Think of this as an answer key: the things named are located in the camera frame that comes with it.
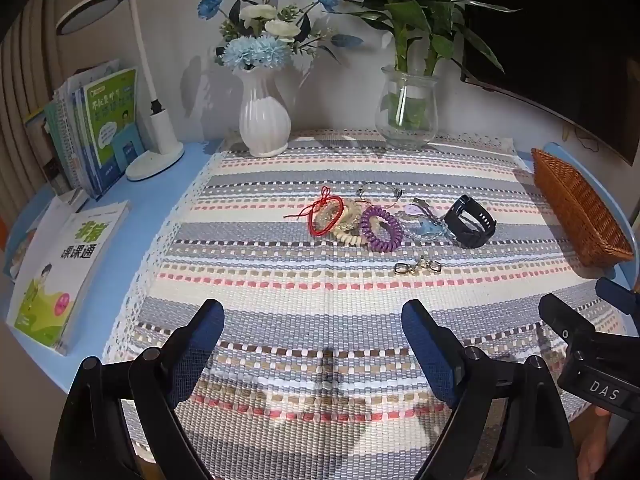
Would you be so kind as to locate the blue and white artificial flowers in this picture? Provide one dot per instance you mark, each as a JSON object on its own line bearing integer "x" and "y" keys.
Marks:
{"x": 255, "y": 52}

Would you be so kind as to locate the silver bangle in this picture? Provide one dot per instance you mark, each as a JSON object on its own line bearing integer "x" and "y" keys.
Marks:
{"x": 398, "y": 193}

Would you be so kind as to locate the white desk lamp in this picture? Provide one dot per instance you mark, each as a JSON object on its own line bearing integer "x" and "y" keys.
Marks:
{"x": 160, "y": 130}

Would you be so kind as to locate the row of standing books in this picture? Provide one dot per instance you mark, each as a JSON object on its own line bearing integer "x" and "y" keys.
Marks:
{"x": 107, "y": 115}

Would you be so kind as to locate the clear glass vase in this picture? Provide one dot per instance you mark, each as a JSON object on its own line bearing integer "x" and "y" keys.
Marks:
{"x": 407, "y": 125}

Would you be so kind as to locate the brown wicker basket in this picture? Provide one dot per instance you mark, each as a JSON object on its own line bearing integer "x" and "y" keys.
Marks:
{"x": 575, "y": 210}

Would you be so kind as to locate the green and white workbook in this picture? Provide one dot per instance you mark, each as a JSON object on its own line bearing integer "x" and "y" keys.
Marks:
{"x": 65, "y": 270}

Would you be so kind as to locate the person's right hand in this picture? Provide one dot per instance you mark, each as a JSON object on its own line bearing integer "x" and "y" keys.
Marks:
{"x": 600, "y": 450}

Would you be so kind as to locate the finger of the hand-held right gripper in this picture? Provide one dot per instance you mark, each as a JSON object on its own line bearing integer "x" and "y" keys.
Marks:
{"x": 622, "y": 305}
{"x": 562, "y": 317}

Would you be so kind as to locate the lilac hair clip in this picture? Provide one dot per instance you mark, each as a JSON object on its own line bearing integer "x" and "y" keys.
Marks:
{"x": 412, "y": 208}

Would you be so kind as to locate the white ribbed vase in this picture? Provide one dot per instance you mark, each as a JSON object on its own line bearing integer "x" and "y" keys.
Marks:
{"x": 262, "y": 120}

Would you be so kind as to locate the black wristwatch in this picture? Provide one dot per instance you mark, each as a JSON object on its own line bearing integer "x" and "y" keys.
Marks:
{"x": 470, "y": 237}

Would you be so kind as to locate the striped woven table mat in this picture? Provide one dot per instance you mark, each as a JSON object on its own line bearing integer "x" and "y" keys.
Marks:
{"x": 320, "y": 280}

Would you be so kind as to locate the black flat screen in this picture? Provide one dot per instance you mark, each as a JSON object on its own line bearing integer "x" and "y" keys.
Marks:
{"x": 550, "y": 35}

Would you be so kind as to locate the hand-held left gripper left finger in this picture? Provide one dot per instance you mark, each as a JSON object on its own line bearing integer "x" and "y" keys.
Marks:
{"x": 197, "y": 340}

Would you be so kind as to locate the glass vase with bamboo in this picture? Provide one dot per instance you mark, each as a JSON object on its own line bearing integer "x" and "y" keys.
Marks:
{"x": 410, "y": 15}

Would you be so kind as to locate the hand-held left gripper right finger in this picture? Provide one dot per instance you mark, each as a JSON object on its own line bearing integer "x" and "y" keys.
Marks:
{"x": 430, "y": 347}

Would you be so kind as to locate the thin colourful book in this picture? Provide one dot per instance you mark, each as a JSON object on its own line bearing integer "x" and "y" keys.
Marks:
{"x": 20, "y": 255}

